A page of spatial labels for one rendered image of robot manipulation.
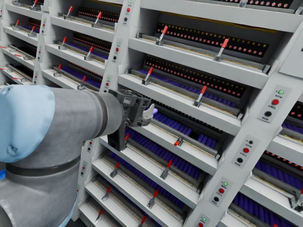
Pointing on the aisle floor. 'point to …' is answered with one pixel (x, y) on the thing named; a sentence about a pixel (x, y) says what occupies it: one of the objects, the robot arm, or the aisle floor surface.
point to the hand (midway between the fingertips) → (146, 115)
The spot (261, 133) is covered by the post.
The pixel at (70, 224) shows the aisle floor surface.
